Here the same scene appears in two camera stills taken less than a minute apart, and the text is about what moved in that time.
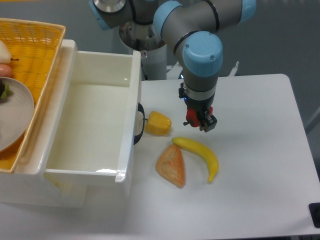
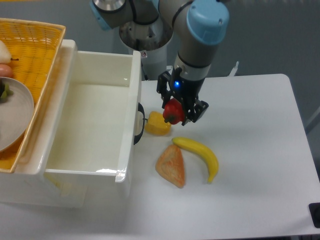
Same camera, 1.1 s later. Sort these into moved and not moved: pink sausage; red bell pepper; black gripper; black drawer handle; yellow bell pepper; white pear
Moved: red bell pepper; black gripper
Not moved: black drawer handle; white pear; yellow bell pepper; pink sausage
